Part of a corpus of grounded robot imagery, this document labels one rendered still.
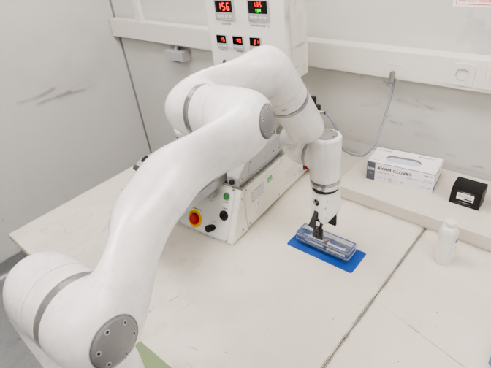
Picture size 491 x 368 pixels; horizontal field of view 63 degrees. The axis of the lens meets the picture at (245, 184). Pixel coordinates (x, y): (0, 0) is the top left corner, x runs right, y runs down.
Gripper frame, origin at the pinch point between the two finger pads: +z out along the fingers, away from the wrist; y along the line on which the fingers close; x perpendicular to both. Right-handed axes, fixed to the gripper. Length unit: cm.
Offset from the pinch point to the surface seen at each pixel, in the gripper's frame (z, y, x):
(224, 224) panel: 2.6, -13.4, 29.5
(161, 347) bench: 8, -54, 16
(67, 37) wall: -33, 31, 183
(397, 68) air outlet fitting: -32, 53, 3
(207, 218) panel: 3.0, -14.0, 37.0
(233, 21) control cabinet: -51, 23, 49
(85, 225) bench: 9, -38, 79
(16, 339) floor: 84, -71, 134
